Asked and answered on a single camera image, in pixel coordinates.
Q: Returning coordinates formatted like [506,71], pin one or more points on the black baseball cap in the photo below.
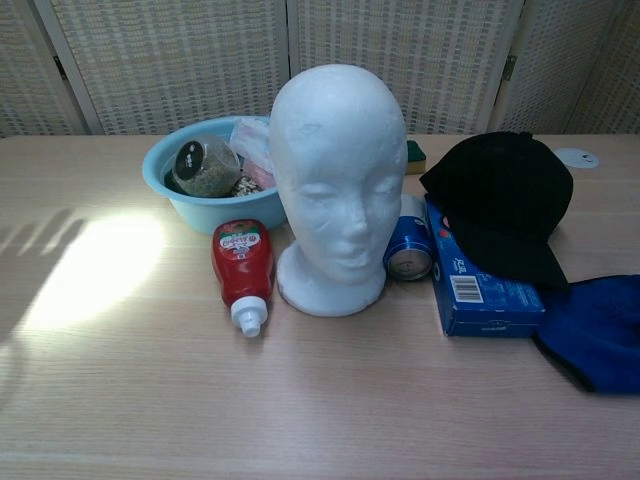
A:
[505,200]

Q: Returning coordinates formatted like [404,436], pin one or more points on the white foam mannequin head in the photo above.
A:
[340,175]

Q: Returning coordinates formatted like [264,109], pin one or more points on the red ketchup squeeze bottle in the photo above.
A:
[242,270]

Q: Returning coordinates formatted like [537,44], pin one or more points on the blue soda can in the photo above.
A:
[407,250]

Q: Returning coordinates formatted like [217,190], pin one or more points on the pink white snack packet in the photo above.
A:
[255,150]

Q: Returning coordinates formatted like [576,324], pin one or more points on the light blue plastic bowl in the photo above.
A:
[210,215]

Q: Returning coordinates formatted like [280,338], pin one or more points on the green and yellow sponge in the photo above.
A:
[416,157]

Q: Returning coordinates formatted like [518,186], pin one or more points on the clear jar with black lid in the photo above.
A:
[202,170]

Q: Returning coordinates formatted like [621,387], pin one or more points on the blue Oreo cookie box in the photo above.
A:
[485,305]

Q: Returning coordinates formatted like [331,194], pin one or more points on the woven folding screen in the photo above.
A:
[150,55]

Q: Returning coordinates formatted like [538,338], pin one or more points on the metal screen hinge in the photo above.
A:
[510,67]

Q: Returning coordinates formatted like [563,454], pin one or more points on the blue cloth with black trim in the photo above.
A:
[595,335]

